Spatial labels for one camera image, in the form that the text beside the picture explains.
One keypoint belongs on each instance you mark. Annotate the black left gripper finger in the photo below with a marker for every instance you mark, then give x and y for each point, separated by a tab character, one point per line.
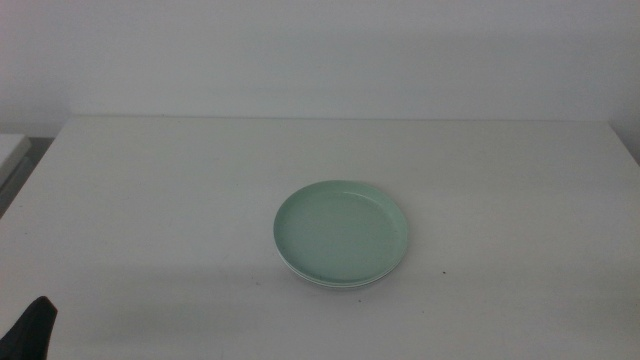
27	335

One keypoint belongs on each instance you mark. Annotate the white shallow bowl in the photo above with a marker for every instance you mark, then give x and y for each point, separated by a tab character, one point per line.
345	285

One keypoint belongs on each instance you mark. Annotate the pale green shallow bowl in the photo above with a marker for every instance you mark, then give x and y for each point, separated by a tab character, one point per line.
340	230

